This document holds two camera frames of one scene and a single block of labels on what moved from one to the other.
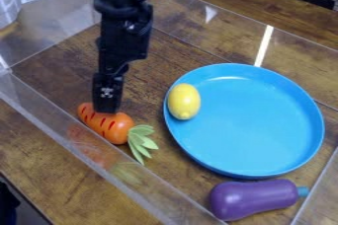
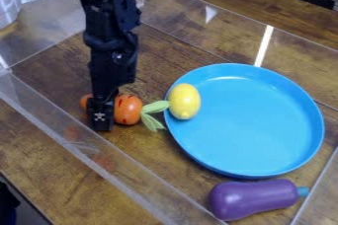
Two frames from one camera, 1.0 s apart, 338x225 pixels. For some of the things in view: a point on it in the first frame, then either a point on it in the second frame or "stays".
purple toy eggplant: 236,199 stays
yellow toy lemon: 183,101 stays
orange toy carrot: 115,127 to 129,111
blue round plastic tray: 260,121 stays
